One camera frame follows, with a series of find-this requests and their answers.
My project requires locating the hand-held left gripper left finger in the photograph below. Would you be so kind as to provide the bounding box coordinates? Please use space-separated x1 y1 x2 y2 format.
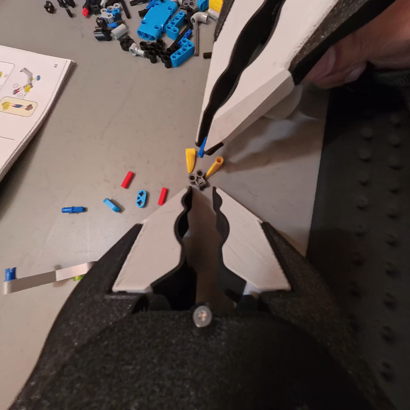
111 186 193 293

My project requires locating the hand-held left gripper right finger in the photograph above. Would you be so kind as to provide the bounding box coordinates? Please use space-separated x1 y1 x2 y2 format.
212 187 292 303

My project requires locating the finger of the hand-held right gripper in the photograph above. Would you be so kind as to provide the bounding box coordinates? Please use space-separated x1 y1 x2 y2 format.
195 0 285 145
203 0 340 154

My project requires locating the grey connector piece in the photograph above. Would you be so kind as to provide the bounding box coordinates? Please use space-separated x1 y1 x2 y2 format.
188 170 209 191

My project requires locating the grey desk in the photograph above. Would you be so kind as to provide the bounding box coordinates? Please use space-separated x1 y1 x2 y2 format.
0 0 330 410

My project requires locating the person's right hand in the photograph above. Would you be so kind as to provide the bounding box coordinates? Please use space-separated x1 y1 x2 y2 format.
304 11 410 88

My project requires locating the pile of building bricks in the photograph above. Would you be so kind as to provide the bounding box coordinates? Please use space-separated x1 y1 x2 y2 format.
43 0 225 68

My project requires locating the yellow cone piece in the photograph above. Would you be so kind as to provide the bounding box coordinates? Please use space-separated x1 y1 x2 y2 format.
205 156 224 179

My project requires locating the black studded mat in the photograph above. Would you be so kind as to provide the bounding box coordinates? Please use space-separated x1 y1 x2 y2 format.
306 80 410 410

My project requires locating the grey angled beam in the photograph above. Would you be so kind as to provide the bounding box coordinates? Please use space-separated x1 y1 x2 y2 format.
3 261 97 295

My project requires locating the white instruction booklet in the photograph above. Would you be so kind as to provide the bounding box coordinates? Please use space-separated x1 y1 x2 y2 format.
0 45 77 183

